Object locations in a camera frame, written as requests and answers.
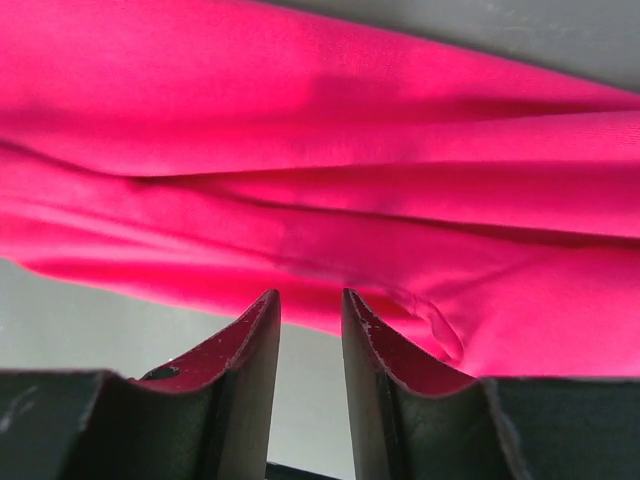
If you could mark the pink t shirt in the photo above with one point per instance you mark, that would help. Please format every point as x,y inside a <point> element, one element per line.
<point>200,152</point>

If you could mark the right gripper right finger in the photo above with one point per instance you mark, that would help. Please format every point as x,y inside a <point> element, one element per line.
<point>413,417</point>

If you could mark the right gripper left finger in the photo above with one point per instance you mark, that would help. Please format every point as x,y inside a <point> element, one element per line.
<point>203,415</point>

